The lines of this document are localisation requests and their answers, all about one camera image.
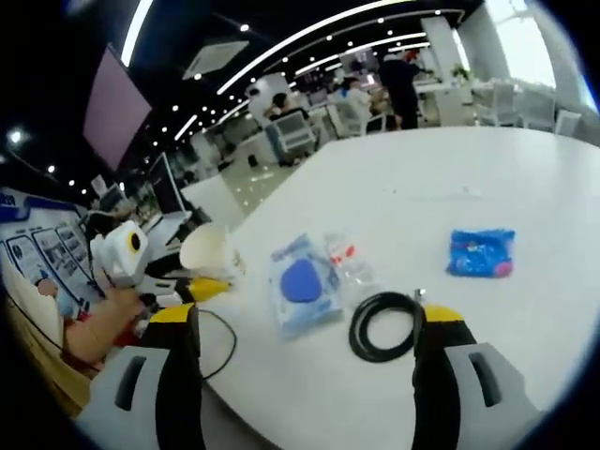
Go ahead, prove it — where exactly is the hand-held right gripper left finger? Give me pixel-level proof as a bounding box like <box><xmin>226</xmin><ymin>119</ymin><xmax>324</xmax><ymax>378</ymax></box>
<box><xmin>77</xmin><ymin>302</ymin><xmax>207</xmax><ymax>450</ymax></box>

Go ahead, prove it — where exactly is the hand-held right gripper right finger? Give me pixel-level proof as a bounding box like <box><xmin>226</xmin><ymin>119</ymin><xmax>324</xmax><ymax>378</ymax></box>
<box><xmin>411</xmin><ymin>303</ymin><xmax>545</xmax><ymax>450</ymax></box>

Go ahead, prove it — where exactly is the white paper cup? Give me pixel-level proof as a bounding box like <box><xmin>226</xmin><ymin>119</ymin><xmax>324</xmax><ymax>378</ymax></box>
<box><xmin>179</xmin><ymin>221</ymin><xmax>248</xmax><ymax>283</ymax></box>

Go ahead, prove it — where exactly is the blue pad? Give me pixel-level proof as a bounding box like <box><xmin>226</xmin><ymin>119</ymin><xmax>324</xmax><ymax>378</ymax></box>
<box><xmin>268</xmin><ymin>232</ymin><xmax>347</xmax><ymax>342</ymax></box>

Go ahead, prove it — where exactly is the blue wipes packet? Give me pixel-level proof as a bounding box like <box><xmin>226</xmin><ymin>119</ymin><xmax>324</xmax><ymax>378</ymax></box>
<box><xmin>443</xmin><ymin>227</ymin><xmax>518</xmax><ymax>279</ymax></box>

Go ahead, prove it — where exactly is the clear plastic bottle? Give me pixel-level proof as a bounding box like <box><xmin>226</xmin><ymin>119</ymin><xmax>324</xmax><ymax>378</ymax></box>
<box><xmin>322</xmin><ymin>231</ymin><xmax>382</xmax><ymax>288</ymax></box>

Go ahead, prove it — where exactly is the person's left hand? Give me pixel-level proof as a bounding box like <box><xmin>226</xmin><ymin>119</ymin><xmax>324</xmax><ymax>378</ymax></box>
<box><xmin>92</xmin><ymin>283</ymin><xmax>147</xmax><ymax>332</ymax></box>

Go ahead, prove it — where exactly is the side desk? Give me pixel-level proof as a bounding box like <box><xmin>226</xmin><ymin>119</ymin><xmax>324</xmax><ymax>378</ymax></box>
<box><xmin>138</xmin><ymin>209</ymin><xmax>196</xmax><ymax>248</ymax></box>

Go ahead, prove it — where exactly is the desk monitor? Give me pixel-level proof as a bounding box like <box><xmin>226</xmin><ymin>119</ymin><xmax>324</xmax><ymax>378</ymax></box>
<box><xmin>148</xmin><ymin>151</ymin><xmax>188</xmax><ymax>218</ymax></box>

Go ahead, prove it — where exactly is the white chair back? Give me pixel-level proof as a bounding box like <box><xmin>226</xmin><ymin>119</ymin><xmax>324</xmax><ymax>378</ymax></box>
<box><xmin>181</xmin><ymin>177</ymin><xmax>246</xmax><ymax>231</ymax></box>

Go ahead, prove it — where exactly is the white table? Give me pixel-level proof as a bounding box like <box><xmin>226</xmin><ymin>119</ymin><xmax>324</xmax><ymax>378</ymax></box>
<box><xmin>180</xmin><ymin>126</ymin><xmax>600</xmax><ymax>450</ymax></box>

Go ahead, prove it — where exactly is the white mesh office chair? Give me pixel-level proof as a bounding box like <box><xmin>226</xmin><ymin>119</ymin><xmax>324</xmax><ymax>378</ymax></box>
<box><xmin>273</xmin><ymin>109</ymin><xmax>319</xmax><ymax>159</ymax></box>

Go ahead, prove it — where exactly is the ceiling air vent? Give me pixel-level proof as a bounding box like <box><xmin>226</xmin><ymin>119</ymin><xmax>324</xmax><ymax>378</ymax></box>
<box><xmin>181</xmin><ymin>38</ymin><xmax>250</xmax><ymax>82</ymax></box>

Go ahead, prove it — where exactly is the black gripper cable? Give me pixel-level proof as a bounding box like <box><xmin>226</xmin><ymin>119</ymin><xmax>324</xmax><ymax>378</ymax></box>
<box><xmin>195</xmin><ymin>307</ymin><xmax>239</xmax><ymax>382</ymax></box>

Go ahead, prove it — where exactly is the blue wall poster board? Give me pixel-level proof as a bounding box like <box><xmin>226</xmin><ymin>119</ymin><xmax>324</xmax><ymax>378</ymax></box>
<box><xmin>0</xmin><ymin>186</ymin><xmax>98</xmax><ymax>304</ymax></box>

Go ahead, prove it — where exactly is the pink wall screen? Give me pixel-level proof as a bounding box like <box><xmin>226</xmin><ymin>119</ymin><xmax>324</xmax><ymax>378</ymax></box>
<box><xmin>82</xmin><ymin>43</ymin><xmax>155</xmax><ymax>175</ymax></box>

